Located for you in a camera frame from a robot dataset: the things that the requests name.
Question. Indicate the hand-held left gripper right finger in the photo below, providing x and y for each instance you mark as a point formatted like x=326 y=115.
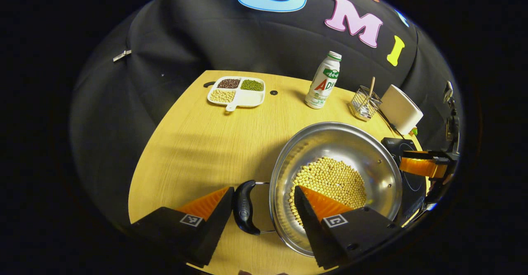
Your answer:
x=307 y=221

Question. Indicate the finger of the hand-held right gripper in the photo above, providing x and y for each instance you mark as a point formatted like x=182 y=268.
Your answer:
x=429 y=156

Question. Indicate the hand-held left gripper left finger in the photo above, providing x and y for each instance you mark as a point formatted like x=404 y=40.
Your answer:
x=216 y=225

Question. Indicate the black induction cooktop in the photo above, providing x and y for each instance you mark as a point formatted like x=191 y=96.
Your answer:
x=412 y=192

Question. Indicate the sandwich with lettuce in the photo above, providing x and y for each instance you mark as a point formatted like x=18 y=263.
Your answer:
x=413 y=132

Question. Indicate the pile of soybeans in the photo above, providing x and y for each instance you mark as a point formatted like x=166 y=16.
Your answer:
x=330 y=176

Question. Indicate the white toaster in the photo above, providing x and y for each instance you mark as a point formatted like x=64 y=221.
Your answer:
x=402 y=108

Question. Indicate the white drink bottle green label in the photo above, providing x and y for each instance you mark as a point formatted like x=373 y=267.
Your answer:
x=324 y=85

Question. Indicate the white divided bean dish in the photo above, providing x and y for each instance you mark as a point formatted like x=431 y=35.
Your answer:
x=247 y=97

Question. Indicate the silver cloth clip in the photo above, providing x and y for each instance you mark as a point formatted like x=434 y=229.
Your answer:
x=122 y=55

